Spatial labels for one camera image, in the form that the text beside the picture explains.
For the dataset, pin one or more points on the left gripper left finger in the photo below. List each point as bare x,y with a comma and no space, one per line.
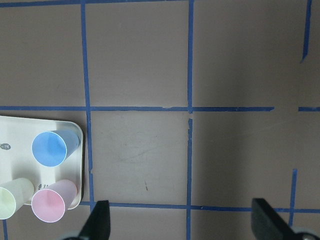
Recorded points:
98,225

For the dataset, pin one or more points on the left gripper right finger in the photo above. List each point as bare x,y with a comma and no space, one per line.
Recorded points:
266,224

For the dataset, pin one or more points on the cream cup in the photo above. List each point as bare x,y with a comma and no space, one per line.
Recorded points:
13,195

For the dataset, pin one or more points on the beige cup tray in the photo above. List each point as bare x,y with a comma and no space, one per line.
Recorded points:
17,161

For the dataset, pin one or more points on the pink cup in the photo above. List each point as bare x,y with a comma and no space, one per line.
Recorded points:
50,204

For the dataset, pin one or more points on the blue rear cup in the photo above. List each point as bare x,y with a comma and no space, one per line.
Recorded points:
52,148

